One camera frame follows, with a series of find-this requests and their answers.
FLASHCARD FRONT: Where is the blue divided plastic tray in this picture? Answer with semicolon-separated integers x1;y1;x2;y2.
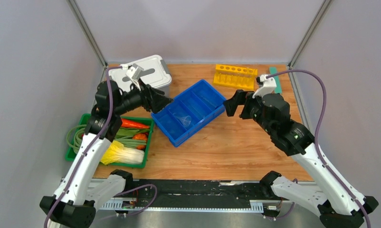
151;79;225;147

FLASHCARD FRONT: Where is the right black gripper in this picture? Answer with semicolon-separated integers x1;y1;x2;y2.
222;89;274;136

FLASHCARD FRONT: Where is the yellow napa cabbage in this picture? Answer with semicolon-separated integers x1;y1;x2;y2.
100;141;145;165

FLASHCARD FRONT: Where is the green long beans bundle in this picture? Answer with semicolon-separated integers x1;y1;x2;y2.
67;124;150;153

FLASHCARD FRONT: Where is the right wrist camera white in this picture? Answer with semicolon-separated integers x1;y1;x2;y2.
252;74;277;98

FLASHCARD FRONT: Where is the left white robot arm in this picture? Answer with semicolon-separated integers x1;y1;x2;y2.
40;79;173;228

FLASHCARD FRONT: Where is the green plastic vegetable tray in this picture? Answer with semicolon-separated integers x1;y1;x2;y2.
66;114;154;169

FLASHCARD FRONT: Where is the grey plastic tub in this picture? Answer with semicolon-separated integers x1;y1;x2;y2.
158;85;170;97

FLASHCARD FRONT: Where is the small orange carrot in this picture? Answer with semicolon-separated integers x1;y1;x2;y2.
132;133;148;150

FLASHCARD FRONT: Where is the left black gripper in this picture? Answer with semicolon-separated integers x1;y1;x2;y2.
113;78;173;116

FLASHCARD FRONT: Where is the white tray lid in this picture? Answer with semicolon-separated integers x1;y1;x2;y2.
109;55;172;92

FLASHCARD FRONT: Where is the yellow test tube rack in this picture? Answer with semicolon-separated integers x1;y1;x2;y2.
213;64;258;91

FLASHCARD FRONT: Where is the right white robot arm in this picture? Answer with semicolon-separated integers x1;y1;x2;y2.
223;90;378;228

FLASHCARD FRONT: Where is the green and gold box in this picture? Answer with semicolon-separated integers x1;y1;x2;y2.
269;66;283;95

